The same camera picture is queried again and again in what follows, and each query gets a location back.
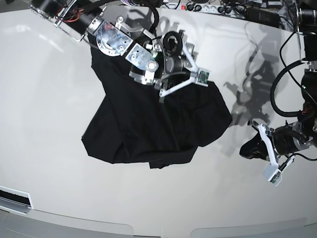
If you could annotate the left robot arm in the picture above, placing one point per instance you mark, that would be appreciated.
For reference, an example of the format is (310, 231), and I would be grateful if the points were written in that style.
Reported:
(305, 17)

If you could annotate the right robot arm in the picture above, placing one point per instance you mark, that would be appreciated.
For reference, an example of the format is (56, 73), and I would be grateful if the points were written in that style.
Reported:
(152, 63)

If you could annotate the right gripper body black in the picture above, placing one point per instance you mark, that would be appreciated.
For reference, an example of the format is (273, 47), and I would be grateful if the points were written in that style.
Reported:
(173, 59)

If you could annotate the black t-shirt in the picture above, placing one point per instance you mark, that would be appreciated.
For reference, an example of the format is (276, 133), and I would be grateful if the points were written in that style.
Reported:
(132, 126)

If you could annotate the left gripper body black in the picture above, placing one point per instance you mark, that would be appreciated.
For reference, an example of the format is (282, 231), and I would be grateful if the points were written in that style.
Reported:
(282, 141)

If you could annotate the white power strip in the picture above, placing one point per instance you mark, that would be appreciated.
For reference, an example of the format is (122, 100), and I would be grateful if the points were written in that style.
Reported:
(209, 7)

